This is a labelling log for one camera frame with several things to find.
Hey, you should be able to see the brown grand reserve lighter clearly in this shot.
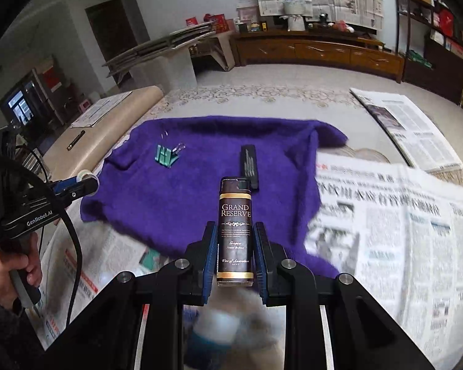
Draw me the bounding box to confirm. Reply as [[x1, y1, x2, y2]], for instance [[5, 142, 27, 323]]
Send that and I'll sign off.
[[216, 177, 254, 287]]

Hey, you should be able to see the blue white lotion tube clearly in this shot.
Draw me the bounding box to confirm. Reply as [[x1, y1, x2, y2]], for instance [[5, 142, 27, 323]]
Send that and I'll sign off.
[[185, 288, 278, 370]]

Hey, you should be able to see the green binder clip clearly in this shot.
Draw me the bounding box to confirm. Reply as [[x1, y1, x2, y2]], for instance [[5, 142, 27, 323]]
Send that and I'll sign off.
[[155, 130, 186, 169]]

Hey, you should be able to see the white tape roll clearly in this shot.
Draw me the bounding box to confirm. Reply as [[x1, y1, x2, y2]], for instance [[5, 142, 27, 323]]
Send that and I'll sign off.
[[76, 170, 99, 186]]

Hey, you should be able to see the left hand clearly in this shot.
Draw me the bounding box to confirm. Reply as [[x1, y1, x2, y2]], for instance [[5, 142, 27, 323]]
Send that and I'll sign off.
[[0, 232, 43, 311]]

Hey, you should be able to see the black pen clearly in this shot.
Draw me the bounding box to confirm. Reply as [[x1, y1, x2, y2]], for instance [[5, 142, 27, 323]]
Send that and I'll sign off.
[[67, 130, 86, 151]]

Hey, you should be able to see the purple towel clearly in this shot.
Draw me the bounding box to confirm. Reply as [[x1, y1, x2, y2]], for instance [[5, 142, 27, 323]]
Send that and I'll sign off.
[[80, 116, 347, 278]]

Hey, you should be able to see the paper sheet on side table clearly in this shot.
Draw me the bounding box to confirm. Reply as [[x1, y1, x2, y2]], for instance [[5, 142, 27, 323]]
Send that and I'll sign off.
[[70, 91, 132, 128]]

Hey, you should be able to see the large newspaper spread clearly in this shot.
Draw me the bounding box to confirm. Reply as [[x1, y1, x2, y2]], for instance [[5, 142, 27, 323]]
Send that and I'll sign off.
[[304, 153, 463, 369]]

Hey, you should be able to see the dark door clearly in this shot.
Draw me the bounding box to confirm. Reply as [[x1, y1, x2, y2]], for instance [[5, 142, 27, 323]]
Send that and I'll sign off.
[[85, 0, 137, 62]]

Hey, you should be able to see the folded cardboard stack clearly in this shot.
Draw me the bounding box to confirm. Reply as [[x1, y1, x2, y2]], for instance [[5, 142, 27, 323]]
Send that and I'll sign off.
[[102, 22, 215, 77]]

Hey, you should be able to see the folded newspaper stack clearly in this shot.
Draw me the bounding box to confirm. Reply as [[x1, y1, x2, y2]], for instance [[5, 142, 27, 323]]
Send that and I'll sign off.
[[350, 88, 463, 173]]

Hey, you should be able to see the wooden tv cabinet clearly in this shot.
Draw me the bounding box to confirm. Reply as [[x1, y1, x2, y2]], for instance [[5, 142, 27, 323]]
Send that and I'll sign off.
[[231, 28, 404, 82]]

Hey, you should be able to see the dark display shelf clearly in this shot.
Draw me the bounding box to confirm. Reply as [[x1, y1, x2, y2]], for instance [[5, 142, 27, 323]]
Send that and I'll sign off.
[[395, 0, 463, 104]]

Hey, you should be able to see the black cable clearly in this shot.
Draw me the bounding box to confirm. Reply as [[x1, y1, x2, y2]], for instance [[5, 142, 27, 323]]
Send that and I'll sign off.
[[0, 161, 84, 328]]

